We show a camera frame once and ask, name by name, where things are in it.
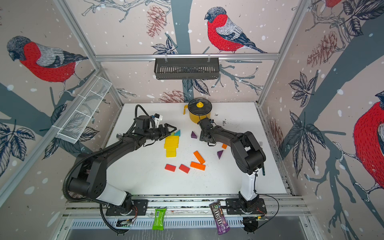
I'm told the yellow pot with lid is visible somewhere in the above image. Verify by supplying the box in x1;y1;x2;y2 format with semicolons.
183;98;213;124

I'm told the purple triangle block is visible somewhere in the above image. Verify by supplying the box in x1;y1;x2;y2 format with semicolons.
217;150;224;159
191;132;198;139

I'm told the orange slanted block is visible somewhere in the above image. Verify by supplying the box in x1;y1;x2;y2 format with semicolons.
190;162;206;171

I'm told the fork with teal handle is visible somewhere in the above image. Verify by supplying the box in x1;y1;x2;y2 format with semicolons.
259;141;266;176

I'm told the orange upright block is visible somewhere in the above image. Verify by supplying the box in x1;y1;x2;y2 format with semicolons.
194;151;206;165

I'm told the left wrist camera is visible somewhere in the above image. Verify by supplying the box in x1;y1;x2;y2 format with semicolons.
152;114;163;125

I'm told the red square block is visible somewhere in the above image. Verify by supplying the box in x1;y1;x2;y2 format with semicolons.
165;164;176;172

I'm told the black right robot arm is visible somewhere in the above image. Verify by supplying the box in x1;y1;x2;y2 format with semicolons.
198;118;267;215

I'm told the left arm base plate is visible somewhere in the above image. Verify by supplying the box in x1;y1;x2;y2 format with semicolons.
106;199;149;217

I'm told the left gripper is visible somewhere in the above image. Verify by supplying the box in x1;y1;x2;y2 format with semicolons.
144;123;177;141

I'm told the small yellow block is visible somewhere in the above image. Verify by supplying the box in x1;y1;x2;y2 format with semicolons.
166;148;177;154

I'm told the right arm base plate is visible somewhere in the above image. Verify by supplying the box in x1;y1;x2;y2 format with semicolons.
223;198;267;215

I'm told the green snack packet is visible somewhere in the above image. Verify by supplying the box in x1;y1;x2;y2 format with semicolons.
152;208;167;231

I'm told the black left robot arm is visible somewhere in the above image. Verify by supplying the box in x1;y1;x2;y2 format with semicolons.
63;115;177;211

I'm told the long yellow rectangle block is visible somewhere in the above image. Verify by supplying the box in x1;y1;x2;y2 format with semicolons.
166;136;179;141

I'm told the purple m&m candy packet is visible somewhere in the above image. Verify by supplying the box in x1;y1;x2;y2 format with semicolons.
210;201;230;235

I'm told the black wire shelf basket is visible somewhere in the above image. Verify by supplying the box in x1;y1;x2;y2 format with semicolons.
154;58;220;80

